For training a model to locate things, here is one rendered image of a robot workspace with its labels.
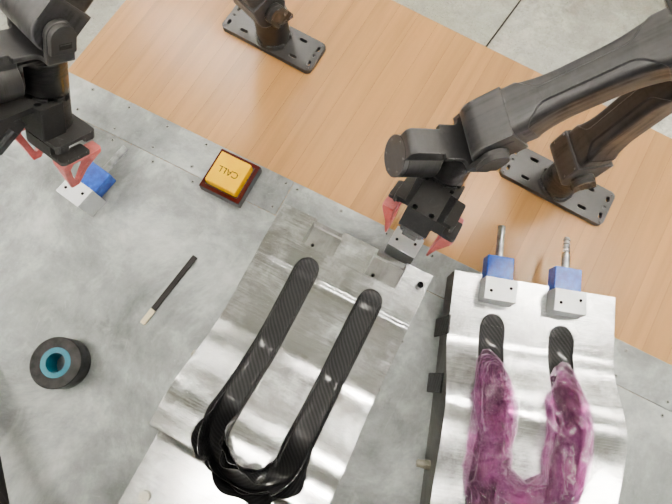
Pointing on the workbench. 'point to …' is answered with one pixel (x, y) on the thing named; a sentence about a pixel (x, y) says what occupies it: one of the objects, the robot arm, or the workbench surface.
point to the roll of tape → (43, 369)
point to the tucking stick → (168, 290)
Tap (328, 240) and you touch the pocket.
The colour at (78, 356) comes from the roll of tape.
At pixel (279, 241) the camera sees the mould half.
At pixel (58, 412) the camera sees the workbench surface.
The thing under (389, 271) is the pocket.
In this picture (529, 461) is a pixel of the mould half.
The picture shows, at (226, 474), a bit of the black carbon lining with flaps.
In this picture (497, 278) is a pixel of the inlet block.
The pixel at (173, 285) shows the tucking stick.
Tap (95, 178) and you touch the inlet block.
